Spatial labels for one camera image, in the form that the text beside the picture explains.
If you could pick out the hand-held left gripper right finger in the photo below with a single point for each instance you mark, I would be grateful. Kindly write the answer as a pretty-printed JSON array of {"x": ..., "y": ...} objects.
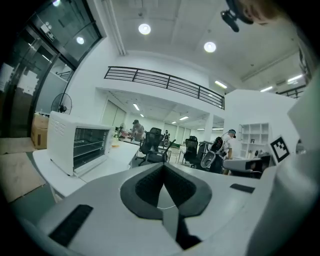
[{"x": 185, "y": 190}]

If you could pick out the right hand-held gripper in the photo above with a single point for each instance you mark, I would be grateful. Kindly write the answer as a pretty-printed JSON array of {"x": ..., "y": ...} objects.
[{"x": 280, "y": 148}]

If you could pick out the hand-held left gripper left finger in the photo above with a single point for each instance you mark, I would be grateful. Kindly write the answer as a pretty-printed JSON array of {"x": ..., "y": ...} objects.
[{"x": 147, "y": 190}]

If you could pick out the silver baking tray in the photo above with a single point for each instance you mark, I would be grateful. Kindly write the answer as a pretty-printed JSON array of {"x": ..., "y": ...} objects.
[{"x": 87, "y": 153}]

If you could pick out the white toaster oven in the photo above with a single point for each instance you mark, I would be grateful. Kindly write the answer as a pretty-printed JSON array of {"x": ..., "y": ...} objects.
[{"x": 60, "y": 135}]

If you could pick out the white black robot shell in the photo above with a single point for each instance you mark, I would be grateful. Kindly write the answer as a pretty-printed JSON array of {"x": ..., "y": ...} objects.
[{"x": 208, "y": 157}]

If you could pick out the white cubby shelf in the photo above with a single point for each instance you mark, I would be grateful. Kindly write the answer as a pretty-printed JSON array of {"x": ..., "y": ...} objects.
[{"x": 255, "y": 140}]

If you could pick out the black mesh office chair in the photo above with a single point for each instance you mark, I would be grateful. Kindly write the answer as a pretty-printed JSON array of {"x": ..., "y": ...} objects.
[
  {"x": 191, "y": 150},
  {"x": 150, "y": 142}
]

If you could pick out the small round plate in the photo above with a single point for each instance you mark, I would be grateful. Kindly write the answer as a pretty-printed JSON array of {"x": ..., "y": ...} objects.
[{"x": 115, "y": 145}]

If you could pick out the small humanoid robot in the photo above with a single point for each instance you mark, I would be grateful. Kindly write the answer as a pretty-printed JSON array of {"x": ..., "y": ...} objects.
[{"x": 167, "y": 137}]

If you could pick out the potted plant white flowers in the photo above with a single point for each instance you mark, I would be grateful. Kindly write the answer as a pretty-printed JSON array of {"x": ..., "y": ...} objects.
[{"x": 115, "y": 133}]

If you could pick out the black balcony railing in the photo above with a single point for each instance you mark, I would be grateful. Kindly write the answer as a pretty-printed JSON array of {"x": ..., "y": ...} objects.
[{"x": 170, "y": 76}]

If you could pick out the cardboard box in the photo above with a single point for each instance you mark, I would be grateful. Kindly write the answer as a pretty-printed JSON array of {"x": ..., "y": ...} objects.
[{"x": 39, "y": 135}]

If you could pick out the round ceiling light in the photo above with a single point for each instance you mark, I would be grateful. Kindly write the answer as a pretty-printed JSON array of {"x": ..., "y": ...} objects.
[
  {"x": 144, "y": 29},
  {"x": 209, "y": 47}
]

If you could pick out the black standing fan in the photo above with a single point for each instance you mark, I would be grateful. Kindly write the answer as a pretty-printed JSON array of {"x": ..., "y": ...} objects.
[{"x": 61, "y": 103}]

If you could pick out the flat cardboard sheet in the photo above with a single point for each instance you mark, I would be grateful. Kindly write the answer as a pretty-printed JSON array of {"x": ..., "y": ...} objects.
[
  {"x": 17, "y": 175},
  {"x": 15, "y": 145}
]

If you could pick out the black framed glass door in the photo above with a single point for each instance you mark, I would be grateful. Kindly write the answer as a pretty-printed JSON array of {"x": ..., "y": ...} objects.
[{"x": 30, "y": 82}]

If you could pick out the black head-worn camera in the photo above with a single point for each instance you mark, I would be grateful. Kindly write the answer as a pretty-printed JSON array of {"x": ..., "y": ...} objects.
[{"x": 231, "y": 21}]

